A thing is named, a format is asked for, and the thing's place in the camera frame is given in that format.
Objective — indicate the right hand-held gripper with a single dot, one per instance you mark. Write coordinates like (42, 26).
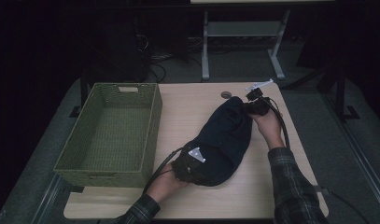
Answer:
(257, 105)

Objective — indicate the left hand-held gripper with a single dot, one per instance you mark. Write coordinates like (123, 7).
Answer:
(190, 169)

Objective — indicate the dark blue fishbone print shirt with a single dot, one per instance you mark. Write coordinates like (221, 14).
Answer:
(225, 140)

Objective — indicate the green woven basket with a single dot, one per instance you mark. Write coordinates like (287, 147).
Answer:
(116, 130)

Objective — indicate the person's right hand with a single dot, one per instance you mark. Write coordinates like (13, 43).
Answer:
(270, 129)

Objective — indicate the person's left hand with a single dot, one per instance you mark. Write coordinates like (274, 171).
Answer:
(164, 186)

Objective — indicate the black stand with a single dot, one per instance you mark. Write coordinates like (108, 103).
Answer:
(84, 90)
(340, 93)

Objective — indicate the grey metal frame desk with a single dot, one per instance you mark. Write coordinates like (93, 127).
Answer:
(240, 28)

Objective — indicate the metal floor rail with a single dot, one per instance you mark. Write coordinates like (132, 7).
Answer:
(49, 199)
(362, 158)

